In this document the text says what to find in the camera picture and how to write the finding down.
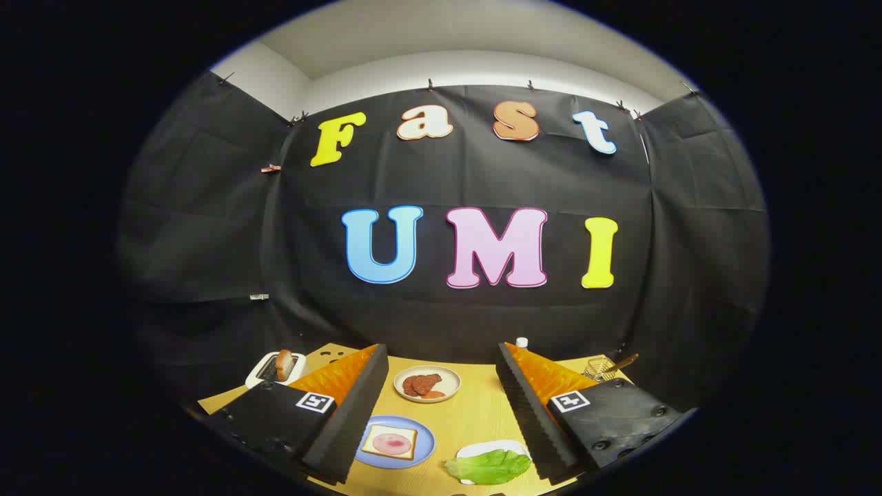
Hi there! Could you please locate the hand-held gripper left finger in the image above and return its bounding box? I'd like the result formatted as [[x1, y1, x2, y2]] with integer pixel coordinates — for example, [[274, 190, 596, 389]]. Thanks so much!
[[200, 343, 390, 485]]

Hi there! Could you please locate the blue round plate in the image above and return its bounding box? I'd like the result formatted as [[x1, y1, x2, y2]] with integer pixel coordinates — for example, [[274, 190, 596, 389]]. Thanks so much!
[[355, 415, 436, 470]]

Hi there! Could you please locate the cream round plate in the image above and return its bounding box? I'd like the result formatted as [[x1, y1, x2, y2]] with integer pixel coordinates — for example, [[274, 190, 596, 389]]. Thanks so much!
[[393, 365, 462, 404]]

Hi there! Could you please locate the white toaster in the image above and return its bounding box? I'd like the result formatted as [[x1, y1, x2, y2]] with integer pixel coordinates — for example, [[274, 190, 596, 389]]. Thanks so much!
[[245, 351, 307, 390]]

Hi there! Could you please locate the white plate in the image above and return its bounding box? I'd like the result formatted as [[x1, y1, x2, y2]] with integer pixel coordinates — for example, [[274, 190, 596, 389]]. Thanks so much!
[[456, 440, 530, 485]]

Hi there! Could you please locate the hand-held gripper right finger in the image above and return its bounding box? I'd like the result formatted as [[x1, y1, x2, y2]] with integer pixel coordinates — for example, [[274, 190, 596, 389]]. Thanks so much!
[[496, 342, 683, 485]]

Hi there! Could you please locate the green lettuce leaf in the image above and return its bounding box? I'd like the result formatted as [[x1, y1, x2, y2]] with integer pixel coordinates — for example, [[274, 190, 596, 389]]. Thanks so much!
[[444, 449, 533, 485]]

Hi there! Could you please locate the wire basket with wooden handle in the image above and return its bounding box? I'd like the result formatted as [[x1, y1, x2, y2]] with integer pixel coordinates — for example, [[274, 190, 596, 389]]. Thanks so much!
[[583, 353, 640, 382]]

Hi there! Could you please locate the white bread slice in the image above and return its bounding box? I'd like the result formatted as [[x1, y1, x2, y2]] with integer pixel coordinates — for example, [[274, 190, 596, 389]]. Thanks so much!
[[361, 424, 418, 460]]

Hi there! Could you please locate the black backdrop cloth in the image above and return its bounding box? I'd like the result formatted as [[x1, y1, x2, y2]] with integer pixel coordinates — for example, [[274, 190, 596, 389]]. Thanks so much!
[[117, 72, 769, 414]]

